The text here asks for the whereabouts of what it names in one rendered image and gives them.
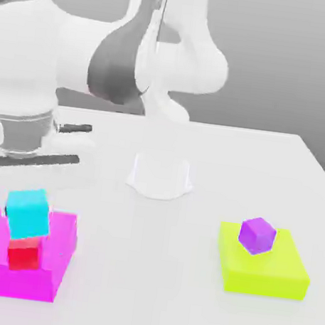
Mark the small purple cube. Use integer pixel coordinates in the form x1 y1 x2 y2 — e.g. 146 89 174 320
236 214 279 260

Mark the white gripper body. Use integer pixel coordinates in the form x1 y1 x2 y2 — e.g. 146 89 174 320
0 142 91 197

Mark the large magenta box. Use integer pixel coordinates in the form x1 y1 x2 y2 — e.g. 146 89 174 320
0 203 82 306

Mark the small cyan cube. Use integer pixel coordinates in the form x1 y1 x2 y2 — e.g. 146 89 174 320
1 183 56 245

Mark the small red cube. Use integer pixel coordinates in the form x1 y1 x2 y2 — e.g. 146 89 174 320
5 233 44 275

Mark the large yellow-green box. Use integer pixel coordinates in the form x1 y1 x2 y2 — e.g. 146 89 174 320
211 220 317 303

